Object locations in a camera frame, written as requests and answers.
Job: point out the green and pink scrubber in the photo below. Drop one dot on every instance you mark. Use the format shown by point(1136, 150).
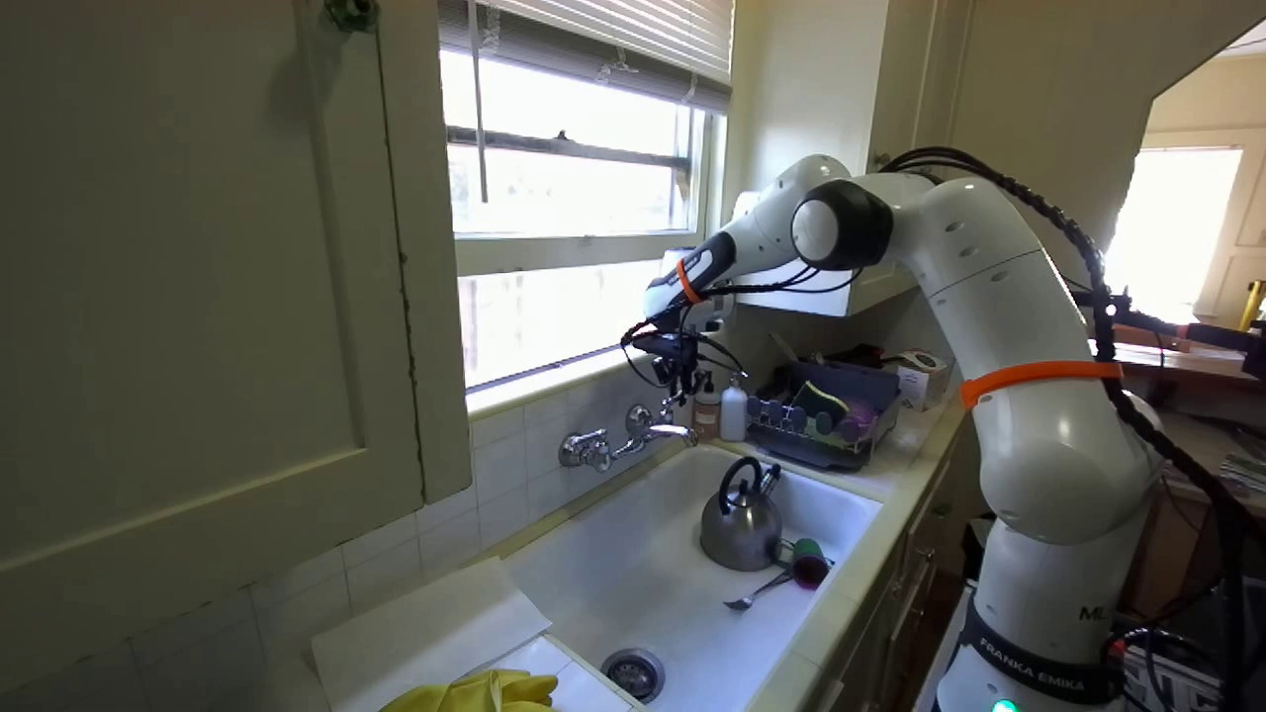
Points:
point(806, 560)

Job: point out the dark soap pump bottle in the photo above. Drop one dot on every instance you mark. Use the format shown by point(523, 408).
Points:
point(710, 415)

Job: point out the white ceramic sink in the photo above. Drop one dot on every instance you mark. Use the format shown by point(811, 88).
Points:
point(657, 578)

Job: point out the yellow rubber gloves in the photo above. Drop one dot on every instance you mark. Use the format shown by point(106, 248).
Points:
point(480, 692)

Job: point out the white cabinet beside dish rack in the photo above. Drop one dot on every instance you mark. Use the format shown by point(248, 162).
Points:
point(806, 79)

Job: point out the chrome wall faucet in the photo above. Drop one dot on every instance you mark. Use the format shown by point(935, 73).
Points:
point(643, 423)

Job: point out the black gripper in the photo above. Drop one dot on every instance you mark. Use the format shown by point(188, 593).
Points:
point(677, 341)

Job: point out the white window frame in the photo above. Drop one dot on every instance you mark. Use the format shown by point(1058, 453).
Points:
point(578, 251)

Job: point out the dark dish rack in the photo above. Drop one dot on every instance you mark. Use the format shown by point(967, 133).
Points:
point(826, 415)

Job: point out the cream wall cabinet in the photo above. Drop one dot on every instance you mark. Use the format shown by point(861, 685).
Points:
point(201, 290)

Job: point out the metal sink drain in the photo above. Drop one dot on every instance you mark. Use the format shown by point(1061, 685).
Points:
point(635, 673)

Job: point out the white window blind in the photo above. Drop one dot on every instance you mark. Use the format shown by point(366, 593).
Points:
point(619, 25)

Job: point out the white soap pump bottle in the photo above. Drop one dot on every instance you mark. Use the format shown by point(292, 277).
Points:
point(735, 411)

